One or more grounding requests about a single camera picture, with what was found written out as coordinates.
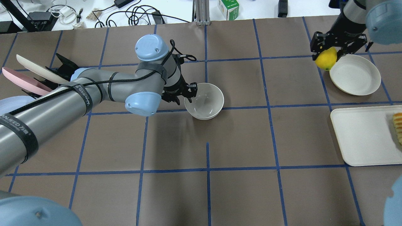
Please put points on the aluminium frame post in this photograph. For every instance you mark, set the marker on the aluminium frame post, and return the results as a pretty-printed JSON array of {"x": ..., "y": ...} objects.
[{"x": 200, "y": 14}]

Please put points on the green white carton box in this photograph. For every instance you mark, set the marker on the green white carton box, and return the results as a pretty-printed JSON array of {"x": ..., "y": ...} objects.
[{"x": 229, "y": 9}]

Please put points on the yellow lemon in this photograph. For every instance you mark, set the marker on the yellow lemon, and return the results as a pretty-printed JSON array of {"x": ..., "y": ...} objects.
[{"x": 327, "y": 59}]

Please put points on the white rectangular tray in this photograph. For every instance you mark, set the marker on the white rectangular tray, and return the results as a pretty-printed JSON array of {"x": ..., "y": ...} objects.
[{"x": 366, "y": 135}]

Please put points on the cream plate in rack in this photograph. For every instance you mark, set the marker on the cream plate in rack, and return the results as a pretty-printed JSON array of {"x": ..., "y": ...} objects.
[{"x": 40, "y": 70}]

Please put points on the black power adapter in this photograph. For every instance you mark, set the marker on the black power adapter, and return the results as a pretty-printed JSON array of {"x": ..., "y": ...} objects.
[{"x": 282, "y": 8}]

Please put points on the white ceramic bowl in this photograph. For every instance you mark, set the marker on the white ceramic bowl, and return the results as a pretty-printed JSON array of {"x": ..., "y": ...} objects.
[{"x": 207, "y": 103}]

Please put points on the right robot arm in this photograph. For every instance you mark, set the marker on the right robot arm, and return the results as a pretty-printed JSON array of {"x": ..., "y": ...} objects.
[{"x": 360, "y": 22}]

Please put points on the light blue plate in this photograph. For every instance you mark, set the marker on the light blue plate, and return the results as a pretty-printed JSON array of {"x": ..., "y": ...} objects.
[{"x": 9, "y": 104}]

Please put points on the black dish rack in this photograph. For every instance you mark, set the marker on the black dish rack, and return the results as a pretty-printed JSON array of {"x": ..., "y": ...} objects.
[{"x": 66, "y": 70}]

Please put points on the pink plate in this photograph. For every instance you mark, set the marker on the pink plate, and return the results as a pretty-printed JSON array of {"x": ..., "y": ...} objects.
[{"x": 25, "y": 82}]

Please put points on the white round plate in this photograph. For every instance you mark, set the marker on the white round plate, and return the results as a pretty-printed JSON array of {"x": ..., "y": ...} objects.
[{"x": 355, "y": 75}]

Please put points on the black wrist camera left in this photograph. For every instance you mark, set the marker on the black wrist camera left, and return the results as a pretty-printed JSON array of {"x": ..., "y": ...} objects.
[{"x": 180, "y": 59}]

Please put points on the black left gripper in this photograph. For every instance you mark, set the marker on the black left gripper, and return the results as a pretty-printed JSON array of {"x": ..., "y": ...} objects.
[{"x": 173, "y": 91}]

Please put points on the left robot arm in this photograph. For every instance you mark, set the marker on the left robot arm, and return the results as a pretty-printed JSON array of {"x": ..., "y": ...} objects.
[{"x": 157, "y": 77}]

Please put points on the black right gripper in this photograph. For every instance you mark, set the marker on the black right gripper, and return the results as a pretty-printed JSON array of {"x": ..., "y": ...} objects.
[{"x": 340, "y": 34}]

